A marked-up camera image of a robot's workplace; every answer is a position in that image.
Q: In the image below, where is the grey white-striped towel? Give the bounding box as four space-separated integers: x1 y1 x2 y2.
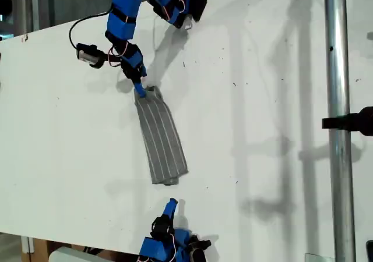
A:
133 84 189 186

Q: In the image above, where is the white box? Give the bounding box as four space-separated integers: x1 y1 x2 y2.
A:
48 246 98 262

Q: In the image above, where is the wooden table leg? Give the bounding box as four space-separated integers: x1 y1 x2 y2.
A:
31 238 51 262

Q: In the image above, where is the black clamp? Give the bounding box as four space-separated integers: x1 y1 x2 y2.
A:
321 106 373 137

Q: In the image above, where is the arm red white wire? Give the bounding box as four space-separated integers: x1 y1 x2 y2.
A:
170 233 178 259
107 40 129 68

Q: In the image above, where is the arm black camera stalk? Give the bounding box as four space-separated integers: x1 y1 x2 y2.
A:
188 234 212 249
100 49 123 63

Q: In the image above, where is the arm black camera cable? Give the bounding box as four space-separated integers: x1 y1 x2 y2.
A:
68 8 114 50

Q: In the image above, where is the white bracket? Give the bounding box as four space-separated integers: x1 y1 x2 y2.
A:
20 236 35 254

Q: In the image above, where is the steel post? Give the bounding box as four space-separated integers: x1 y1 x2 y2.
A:
323 0 357 262

